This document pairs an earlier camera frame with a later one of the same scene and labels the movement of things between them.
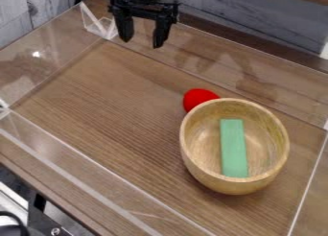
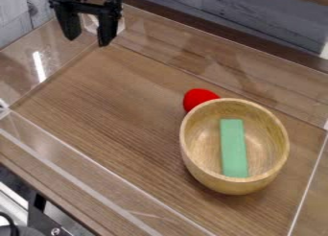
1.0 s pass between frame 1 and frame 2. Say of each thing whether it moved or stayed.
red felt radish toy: stayed
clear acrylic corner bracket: stayed
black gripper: moved
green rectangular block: stayed
